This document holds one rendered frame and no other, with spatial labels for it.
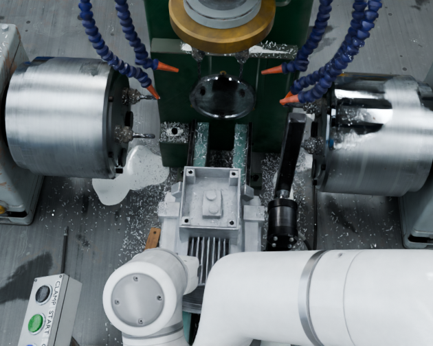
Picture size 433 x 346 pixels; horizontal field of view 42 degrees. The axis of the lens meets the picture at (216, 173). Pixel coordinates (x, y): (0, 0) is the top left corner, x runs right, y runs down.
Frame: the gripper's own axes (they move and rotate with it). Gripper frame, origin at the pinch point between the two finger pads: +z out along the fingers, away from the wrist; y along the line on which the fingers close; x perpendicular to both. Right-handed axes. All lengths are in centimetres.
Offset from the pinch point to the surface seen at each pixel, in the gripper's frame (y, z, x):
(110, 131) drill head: -14.9, 13.1, 22.7
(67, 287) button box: -17.5, 0.6, -5.4
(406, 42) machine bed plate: 57, 69, 59
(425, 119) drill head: 45, 11, 28
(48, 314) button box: -19.4, -2.6, -9.5
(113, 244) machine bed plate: -17.5, 34.0, -1.5
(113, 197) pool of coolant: -19.5, 39.9, 9.2
